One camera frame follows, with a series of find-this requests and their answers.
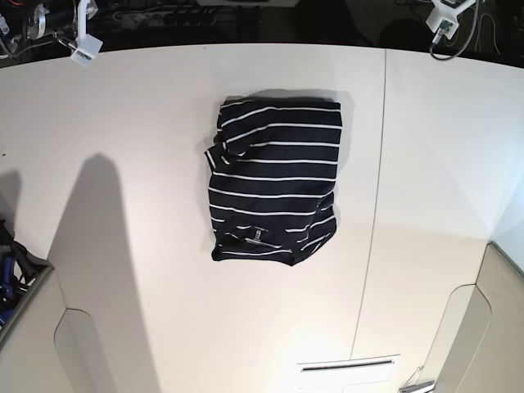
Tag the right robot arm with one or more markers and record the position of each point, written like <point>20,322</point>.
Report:
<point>14,44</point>

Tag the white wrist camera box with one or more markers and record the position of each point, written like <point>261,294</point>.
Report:
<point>443,19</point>
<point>85,49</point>

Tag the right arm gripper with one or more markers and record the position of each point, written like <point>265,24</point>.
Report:
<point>52,17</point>

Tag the navy white striped T-shirt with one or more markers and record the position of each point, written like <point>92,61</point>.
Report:
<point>273,170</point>

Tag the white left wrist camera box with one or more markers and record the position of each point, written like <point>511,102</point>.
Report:
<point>443,19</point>

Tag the bin with blue items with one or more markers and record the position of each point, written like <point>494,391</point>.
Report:
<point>20,271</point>

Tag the white power strip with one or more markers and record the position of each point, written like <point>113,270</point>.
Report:
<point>161,19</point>

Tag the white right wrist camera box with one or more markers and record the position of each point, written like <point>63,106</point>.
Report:
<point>85,49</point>

